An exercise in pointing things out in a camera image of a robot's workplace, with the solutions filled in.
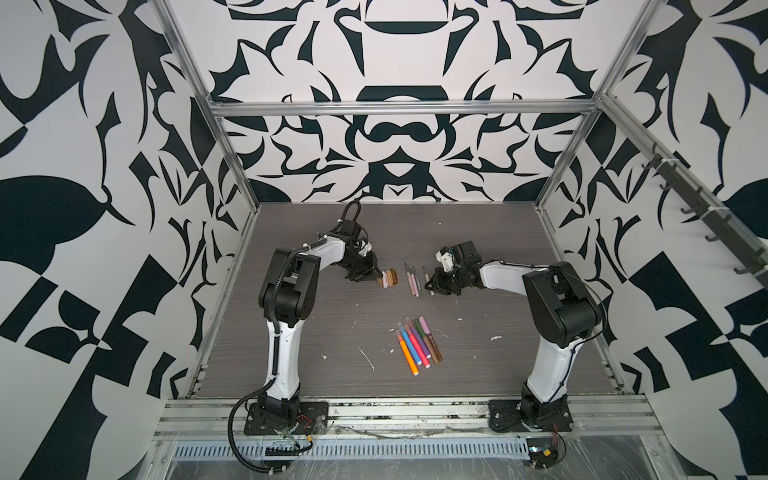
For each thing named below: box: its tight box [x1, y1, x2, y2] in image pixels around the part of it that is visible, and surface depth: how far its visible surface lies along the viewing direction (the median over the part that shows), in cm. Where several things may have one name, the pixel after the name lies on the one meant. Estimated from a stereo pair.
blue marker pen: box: [396, 321, 422, 366], surface depth 87 cm
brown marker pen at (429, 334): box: [419, 315, 443, 361], surface depth 89 cm
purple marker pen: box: [405, 316, 431, 359], surface depth 89 cm
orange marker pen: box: [395, 330, 419, 376], surface depth 85 cm
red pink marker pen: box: [404, 324, 431, 369], surface depth 85 cm
